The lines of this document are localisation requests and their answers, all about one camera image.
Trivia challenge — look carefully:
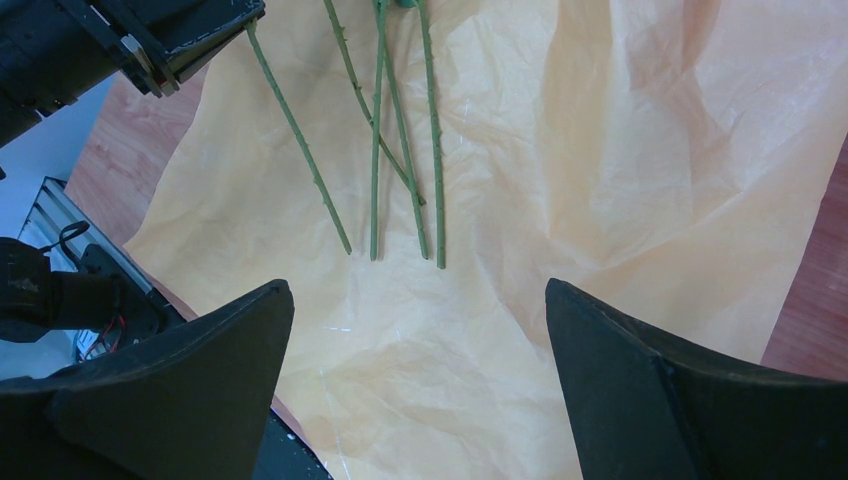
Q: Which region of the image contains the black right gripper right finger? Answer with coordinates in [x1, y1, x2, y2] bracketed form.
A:
[545, 279, 847, 479]

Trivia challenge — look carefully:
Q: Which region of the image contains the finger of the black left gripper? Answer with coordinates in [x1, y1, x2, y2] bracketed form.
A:
[92, 0, 266, 83]

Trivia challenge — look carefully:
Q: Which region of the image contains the peach rose stem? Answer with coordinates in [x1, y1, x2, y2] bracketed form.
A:
[246, 20, 352, 255]

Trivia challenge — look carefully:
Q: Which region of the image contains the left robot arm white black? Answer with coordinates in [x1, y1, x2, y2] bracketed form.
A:
[1, 1, 266, 343]

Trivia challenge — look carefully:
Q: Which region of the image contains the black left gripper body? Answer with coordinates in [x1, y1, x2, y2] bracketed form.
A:
[1, 1, 173, 145]

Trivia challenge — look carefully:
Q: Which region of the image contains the aluminium frame rail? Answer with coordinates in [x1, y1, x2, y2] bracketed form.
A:
[16, 177, 167, 362]

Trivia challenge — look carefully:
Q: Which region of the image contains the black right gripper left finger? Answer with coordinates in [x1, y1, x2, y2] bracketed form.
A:
[1, 279, 294, 479]

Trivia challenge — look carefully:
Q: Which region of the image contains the orange wrapping paper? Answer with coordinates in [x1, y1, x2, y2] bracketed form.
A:
[126, 1, 847, 479]

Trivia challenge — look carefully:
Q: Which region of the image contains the artificial flower bunch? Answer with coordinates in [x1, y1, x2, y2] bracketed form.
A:
[323, 1, 447, 269]

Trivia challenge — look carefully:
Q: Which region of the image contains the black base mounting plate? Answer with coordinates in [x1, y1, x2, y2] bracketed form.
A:
[252, 410, 333, 480]

